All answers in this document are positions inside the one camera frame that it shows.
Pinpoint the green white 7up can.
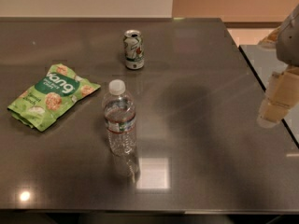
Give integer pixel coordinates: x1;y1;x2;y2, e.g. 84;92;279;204
123;30;144;70

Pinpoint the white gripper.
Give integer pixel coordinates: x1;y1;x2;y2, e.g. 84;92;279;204
257;5;299;128

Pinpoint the clear plastic water bottle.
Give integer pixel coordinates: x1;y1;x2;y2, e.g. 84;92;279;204
102;79;136;156

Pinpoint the green rice chips bag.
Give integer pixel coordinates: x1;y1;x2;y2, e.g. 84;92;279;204
7;63;100;132

